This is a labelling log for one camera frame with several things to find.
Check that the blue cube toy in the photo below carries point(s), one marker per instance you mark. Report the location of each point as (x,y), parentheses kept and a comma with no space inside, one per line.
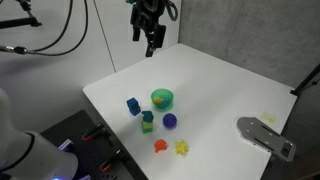
(133,106)

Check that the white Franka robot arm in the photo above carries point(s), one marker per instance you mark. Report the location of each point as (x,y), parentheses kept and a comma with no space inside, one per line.
(33,156)

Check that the black stand pole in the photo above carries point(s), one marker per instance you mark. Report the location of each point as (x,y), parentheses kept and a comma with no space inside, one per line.
(306,80)

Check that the teal figure toy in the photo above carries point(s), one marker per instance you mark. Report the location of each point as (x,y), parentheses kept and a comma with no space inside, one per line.
(147,116)

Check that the grey metal mounting plate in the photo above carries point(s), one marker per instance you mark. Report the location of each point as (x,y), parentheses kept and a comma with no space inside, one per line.
(263,135)

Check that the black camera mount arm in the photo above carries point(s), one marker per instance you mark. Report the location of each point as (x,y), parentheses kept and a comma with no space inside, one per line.
(20,22)

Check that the yellow sticky note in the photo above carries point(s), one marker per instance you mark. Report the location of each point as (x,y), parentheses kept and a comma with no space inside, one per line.
(268,117)

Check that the lime green stacking block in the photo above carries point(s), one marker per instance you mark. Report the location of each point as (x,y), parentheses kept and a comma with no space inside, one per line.
(147,124)

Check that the purple spiky ball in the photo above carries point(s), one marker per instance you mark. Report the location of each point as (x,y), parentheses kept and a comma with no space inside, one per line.
(169,120)

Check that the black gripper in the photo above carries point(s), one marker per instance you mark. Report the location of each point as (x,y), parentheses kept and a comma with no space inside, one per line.
(146,8)

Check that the yellow star-shaped toy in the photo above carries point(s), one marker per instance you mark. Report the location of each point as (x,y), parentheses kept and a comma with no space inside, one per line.
(182,147)

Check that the orange rubber toy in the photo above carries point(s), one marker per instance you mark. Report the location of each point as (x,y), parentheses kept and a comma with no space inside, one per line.
(160,145)

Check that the yellow and blue small toy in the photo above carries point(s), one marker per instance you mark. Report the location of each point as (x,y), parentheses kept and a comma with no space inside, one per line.
(157,100)

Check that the dark green stacking block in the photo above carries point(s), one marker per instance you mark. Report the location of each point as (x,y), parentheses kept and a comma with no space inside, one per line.
(147,130)

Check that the green translucent bowl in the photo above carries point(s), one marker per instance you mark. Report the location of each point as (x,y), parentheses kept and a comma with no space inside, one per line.
(164,95)

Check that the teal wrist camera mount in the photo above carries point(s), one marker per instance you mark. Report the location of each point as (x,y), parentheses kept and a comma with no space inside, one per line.
(129,1)

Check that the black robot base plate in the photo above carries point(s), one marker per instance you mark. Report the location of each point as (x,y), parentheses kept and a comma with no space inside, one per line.
(90,153)

